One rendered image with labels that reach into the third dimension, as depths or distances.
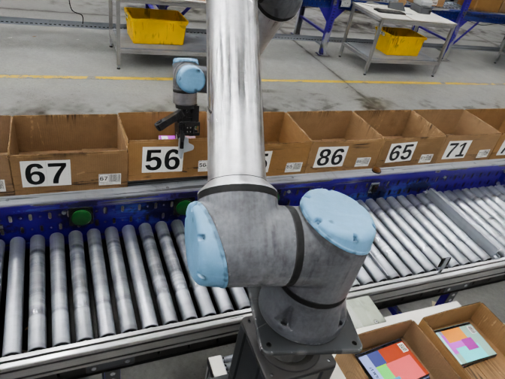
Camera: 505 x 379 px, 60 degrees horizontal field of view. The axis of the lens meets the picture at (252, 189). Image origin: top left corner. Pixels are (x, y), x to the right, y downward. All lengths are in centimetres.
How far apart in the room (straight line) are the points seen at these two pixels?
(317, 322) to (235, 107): 44
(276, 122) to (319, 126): 25
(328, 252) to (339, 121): 162
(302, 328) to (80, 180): 110
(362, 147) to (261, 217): 141
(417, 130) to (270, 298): 182
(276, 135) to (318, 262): 148
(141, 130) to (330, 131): 97
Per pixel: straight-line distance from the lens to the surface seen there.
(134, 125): 198
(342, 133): 241
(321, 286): 83
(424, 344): 159
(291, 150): 191
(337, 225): 77
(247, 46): 90
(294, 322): 90
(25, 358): 147
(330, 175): 205
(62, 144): 198
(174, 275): 161
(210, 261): 72
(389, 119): 255
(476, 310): 183
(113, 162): 170
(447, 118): 284
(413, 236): 213
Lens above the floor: 193
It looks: 35 degrees down
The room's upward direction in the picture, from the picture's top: 12 degrees clockwise
